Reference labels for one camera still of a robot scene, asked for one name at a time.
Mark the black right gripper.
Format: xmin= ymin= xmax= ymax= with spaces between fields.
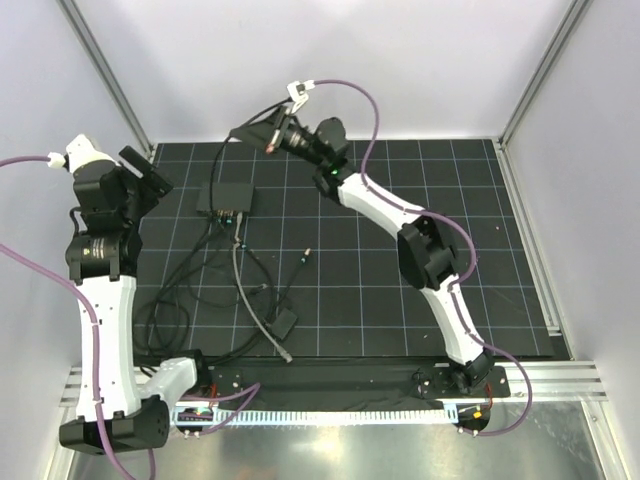
xmin=230 ymin=105 xmax=326 ymax=169

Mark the black ethernet cable pulled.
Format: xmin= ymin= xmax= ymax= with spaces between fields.
xmin=208 ymin=107 xmax=289 ymax=221

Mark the black network switch box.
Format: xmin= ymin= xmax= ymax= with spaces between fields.
xmin=196 ymin=182 xmax=255 ymax=216

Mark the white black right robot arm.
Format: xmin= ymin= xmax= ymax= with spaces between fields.
xmin=229 ymin=106 xmax=494 ymax=396

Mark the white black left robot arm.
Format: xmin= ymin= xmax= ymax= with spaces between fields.
xmin=51 ymin=134 xmax=212 ymax=455

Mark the black grid mat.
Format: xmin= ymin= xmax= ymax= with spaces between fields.
xmin=133 ymin=139 xmax=568 ymax=360

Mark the small black adapter box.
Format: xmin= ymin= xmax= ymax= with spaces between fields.
xmin=270 ymin=308 xmax=298 ymax=341

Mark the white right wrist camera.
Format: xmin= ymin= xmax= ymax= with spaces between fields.
xmin=287 ymin=80 xmax=315 ymax=115

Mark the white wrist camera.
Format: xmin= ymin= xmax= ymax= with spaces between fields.
xmin=46 ymin=134 xmax=117 ymax=174
xmin=287 ymin=80 xmax=315 ymax=115

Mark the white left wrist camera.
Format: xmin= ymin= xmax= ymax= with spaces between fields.
xmin=46 ymin=134 xmax=117 ymax=174

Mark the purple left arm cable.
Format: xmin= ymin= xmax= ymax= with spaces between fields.
xmin=0 ymin=153 xmax=261 ymax=480

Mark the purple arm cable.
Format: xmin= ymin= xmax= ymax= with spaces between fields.
xmin=312 ymin=78 xmax=534 ymax=439
xmin=0 ymin=153 xmax=261 ymax=480

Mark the left aluminium corner post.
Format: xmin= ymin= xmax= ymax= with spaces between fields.
xmin=56 ymin=0 xmax=155 ymax=155

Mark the aluminium corner post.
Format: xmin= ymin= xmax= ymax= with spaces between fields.
xmin=56 ymin=0 xmax=155 ymax=155
xmin=498 ymin=0 xmax=592 ymax=149

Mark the black cable bundle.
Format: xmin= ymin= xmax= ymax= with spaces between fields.
xmin=134 ymin=214 xmax=281 ymax=361

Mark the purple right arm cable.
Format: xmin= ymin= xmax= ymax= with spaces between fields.
xmin=312 ymin=78 xmax=534 ymax=439

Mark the grey ethernet cable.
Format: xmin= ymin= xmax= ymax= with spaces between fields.
xmin=232 ymin=212 xmax=296 ymax=362

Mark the white slotted cable duct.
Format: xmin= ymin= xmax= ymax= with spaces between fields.
xmin=172 ymin=406 xmax=459 ymax=429

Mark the right aluminium corner post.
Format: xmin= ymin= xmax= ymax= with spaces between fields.
xmin=498 ymin=0 xmax=592 ymax=149

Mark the aluminium front frame rail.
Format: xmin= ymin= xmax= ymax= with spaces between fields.
xmin=59 ymin=362 xmax=609 ymax=409

